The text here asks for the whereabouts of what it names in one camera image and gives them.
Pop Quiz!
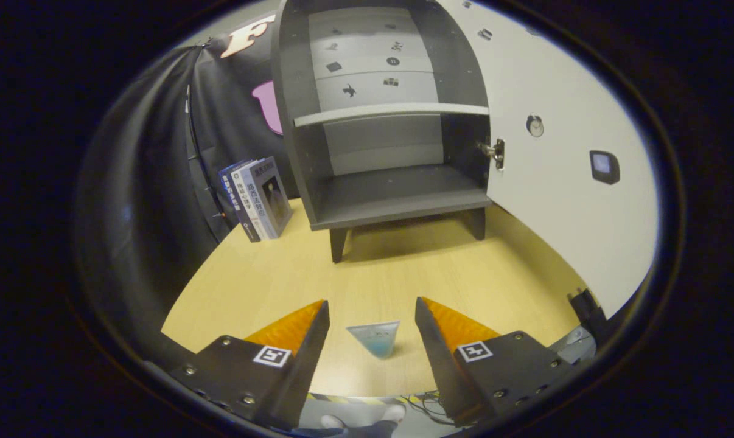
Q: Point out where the tangle of black cables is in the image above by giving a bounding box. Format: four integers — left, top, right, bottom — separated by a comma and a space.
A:
407, 392, 450, 423

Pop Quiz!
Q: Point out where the black backdrop cloth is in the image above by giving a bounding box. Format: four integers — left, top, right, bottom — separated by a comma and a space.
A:
75, 12, 301, 366

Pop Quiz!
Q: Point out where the clear cup with blue liquid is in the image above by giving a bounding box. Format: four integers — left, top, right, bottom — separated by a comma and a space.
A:
346, 321, 400, 360

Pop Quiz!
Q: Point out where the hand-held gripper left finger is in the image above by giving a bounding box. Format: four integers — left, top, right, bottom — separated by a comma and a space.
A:
160, 299, 331, 429

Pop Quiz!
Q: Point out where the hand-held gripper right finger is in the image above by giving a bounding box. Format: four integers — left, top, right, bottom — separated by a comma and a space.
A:
414, 297, 578, 426

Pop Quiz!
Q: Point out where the grey cabinet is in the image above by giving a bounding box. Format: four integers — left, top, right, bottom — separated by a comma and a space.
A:
271, 0, 495, 263

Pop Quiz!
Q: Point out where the white spine book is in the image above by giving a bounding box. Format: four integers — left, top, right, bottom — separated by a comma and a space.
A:
232, 159, 270, 241

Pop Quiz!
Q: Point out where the grey cover book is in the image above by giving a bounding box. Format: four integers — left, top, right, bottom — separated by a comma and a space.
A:
240, 156, 293, 239

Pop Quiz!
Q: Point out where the white cabinet door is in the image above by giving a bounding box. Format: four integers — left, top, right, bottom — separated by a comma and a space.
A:
434, 0, 659, 318

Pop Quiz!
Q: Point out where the metal door hinge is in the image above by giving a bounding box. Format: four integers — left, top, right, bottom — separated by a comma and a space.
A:
478, 139, 505, 170

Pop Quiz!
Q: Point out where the grey cabinet shelf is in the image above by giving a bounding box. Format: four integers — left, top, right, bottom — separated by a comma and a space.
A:
293, 102, 491, 127

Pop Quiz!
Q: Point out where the black bracket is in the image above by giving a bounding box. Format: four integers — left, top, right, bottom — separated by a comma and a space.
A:
567, 288, 611, 341

